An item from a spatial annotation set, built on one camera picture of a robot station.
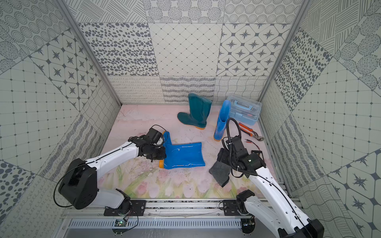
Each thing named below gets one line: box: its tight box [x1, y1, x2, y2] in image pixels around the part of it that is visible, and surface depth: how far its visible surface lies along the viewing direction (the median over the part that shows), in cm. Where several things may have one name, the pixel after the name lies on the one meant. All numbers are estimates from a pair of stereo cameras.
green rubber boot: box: [177, 93, 212, 130], surface depth 97 cm
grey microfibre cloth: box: [208, 160, 232, 188], surface depth 82 cm
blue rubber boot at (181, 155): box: [158, 131, 206, 170], surface depth 92 cm
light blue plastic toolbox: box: [227, 95, 262, 126], surface depth 106 cm
